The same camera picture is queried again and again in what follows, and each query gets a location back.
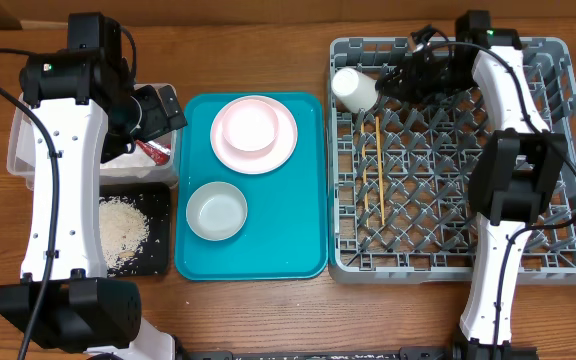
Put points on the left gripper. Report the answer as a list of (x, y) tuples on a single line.
[(160, 121)]

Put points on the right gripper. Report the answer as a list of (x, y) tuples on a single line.
[(414, 90)]

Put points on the red snack wrapper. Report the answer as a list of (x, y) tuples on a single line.
[(159, 153)]

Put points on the white napkin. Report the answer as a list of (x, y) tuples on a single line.
[(137, 159)]

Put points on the wooden chopstick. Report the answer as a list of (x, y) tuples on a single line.
[(364, 177), (380, 169)]

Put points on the white cup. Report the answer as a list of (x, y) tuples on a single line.
[(355, 90)]

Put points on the grey bowl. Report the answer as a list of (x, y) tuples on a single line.
[(216, 211)]

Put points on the rice pile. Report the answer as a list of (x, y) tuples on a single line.
[(123, 229)]

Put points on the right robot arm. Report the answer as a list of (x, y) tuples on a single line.
[(515, 175)]

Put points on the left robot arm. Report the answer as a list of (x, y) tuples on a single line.
[(64, 298)]

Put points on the grey dishwasher rack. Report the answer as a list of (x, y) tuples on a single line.
[(428, 153)]

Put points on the black tray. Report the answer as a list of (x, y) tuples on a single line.
[(153, 200)]

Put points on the pink bowl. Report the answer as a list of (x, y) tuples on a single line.
[(250, 125)]

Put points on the pink plate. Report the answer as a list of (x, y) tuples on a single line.
[(264, 161)]

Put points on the clear plastic bin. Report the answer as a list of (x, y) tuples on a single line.
[(138, 172)]

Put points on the teal serving tray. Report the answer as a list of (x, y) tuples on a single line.
[(285, 234)]

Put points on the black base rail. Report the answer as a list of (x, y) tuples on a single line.
[(404, 353)]

